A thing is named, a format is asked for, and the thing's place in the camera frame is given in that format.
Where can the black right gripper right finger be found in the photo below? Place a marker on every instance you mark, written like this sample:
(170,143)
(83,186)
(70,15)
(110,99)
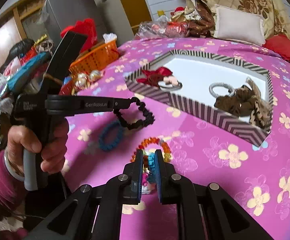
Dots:
(166,189)

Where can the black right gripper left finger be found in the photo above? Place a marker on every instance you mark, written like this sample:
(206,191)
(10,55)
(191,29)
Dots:
(133,188)

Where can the red satin bow scrunchie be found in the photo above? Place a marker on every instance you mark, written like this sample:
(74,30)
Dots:
(152,77)

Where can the brown leopard ribbon scrunchie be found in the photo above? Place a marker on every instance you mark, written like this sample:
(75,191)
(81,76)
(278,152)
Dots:
(244,101)

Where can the magenta left sleeve forearm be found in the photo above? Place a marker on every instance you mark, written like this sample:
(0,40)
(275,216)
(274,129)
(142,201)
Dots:
(12,190)

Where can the person's left hand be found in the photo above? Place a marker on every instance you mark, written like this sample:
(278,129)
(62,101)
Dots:
(21,138)

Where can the wrapped egg candy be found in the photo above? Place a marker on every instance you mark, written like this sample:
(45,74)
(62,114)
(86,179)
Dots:
(95,75)
(82,81)

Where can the silver bangle on wrist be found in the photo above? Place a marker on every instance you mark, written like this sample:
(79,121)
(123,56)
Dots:
(12,170)

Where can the black doll hair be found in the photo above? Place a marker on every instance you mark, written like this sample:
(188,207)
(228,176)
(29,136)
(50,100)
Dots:
(21,47)

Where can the orange plastic basket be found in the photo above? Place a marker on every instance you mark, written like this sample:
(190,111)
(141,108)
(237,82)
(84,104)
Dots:
(96,59)

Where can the pink floral bed sheet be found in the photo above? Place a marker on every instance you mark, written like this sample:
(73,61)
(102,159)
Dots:
(258,178)

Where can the red felt bag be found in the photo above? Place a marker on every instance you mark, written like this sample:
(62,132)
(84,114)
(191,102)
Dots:
(86,27)

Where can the white tissue in basket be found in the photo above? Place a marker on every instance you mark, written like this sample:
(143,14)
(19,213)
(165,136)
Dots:
(109,37)

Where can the grey refrigerator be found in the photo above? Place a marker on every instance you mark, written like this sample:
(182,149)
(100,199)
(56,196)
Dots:
(63,13)

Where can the striped shallow white box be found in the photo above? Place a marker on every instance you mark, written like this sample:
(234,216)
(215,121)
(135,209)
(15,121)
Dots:
(196,71)

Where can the clear plastic bag of items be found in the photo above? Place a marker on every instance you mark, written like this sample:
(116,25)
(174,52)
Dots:
(161,28)

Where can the santa plush toy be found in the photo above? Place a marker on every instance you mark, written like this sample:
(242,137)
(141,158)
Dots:
(178,15)

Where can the white small pillow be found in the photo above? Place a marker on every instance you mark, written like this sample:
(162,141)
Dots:
(236,25)

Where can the red heart cushion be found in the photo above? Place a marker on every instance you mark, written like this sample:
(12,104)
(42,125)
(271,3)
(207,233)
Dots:
(279,44)

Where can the floral beige quilt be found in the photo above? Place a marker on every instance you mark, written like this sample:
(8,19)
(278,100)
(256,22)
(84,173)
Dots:
(201,15)

